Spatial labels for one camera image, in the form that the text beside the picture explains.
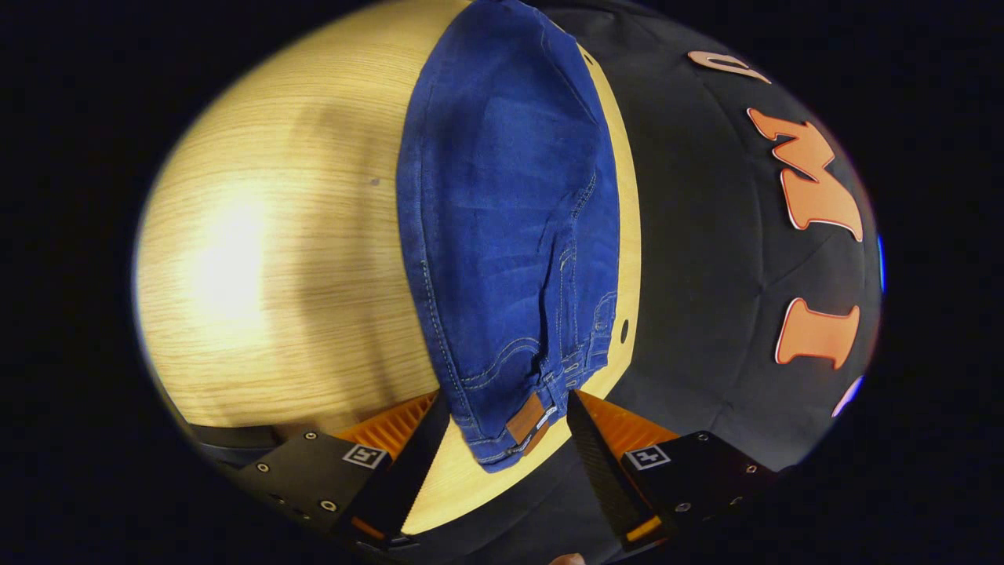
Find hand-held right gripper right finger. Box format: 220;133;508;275
566;389;787;552

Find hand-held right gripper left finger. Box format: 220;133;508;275
235;390;453;552

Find blue denim jeans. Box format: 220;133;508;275
396;0;621;475

